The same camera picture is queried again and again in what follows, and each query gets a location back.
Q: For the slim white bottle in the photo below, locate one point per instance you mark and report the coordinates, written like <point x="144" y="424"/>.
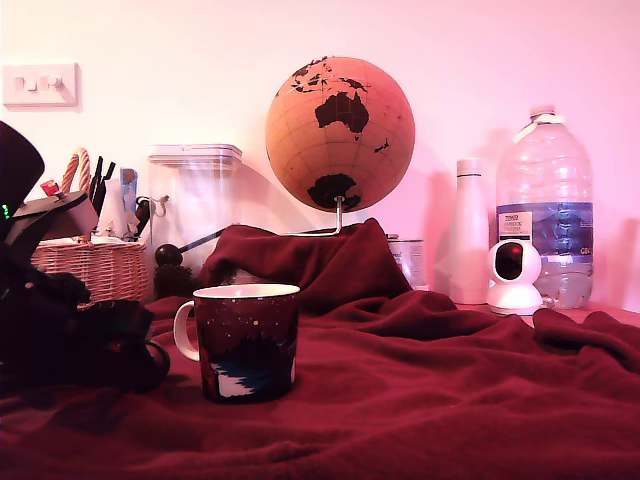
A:
<point x="470" y="240"/>

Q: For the white tin can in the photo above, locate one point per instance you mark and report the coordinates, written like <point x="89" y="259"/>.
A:
<point x="412" y="262"/>

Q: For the small white round camera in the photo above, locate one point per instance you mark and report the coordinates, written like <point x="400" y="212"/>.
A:
<point x="520" y="295"/>

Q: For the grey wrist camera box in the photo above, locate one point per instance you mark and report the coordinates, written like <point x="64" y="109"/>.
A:
<point x="80" y="215"/>

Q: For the dark red fleece blanket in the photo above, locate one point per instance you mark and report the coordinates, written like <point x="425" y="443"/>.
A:
<point x="400" y="425"/>

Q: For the red packet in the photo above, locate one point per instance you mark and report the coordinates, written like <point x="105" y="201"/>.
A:
<point x="50" y="187"/>

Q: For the blue and white carton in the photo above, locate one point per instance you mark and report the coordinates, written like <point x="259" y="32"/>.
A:
<point x="128" y="187"/>

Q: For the white wall light switch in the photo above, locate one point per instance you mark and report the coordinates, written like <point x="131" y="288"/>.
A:
<point x="40" y="85"/>

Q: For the clear plastic storage container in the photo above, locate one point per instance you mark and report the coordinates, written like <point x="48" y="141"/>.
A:
<point x="200" y="200"/>

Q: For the large clear water bottle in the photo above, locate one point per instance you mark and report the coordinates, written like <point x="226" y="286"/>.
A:
<point x="545" y="175"/>

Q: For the night sky print mug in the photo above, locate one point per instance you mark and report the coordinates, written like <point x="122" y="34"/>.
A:
<point x="250" y="350"/>

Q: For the cork globe on stand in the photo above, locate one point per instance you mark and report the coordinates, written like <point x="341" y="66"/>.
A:
<point x="300" y="140"/>

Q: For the black kitchen utensil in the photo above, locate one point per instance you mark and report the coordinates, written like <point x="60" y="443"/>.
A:
<point x="95" y="185"/>
<point x="106" y="180"/>

